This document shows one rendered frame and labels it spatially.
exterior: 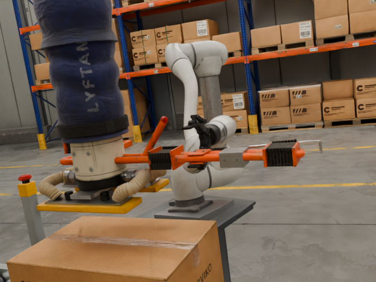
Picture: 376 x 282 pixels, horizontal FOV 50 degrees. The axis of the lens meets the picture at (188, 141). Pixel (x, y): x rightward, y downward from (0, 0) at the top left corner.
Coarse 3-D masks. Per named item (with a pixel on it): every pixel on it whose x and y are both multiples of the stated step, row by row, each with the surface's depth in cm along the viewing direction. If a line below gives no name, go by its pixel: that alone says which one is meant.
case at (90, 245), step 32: (96, 224) 154; (128, 224) 150; (160, 224) 145; (192, 224) 141; (32, 256) 133; (64, 256) 129; (96, 256) 126; (128, 256) 123; (160, 256) 120; (192, 256) 122
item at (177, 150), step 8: (152, 152) 121; (160, 152) 122; (168, 152) 116; (176, 152) 119; (152, 160) 119; (160, 160) 118; (168, 160) 117; (152, 168) 119; (160, 168) 118; (168, 168) 117; (176, 168) 118
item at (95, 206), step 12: (72, 192) 128; (108, 192) 122; (48, 204) 128; (60, 204) 126; (72, 204) 124; (84, 204) 122; (96, 204) 120; (108, 204) 118; (120, 204) 117; (132, 204) 118
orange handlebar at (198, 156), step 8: (128, 144) 154; (184, 152) 121; (192, 152) 117; (200, 152) 115; (208, 152) 117; (216, 152) 116; (248, 152) 112; (256, 152) 108; (304, 152) 105; (64, 160) 135; (120, 160) 125; (128, 160) 124; (136, 160) 123; (144, 160) 122; (176, 160) 117; (184, 160) 116; (192, 160) 115; (200, 160) 114; (208, 160) 113; (216, 160) 112; (248, 160) 109; (256, 160) 108
